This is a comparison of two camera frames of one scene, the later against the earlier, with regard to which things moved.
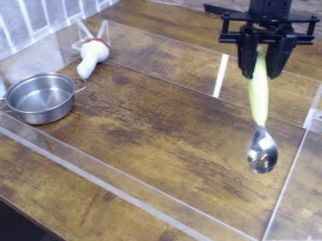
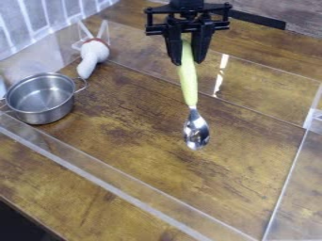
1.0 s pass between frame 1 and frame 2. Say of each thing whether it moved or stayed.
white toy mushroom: stayed
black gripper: moved
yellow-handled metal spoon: moved
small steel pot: stayed
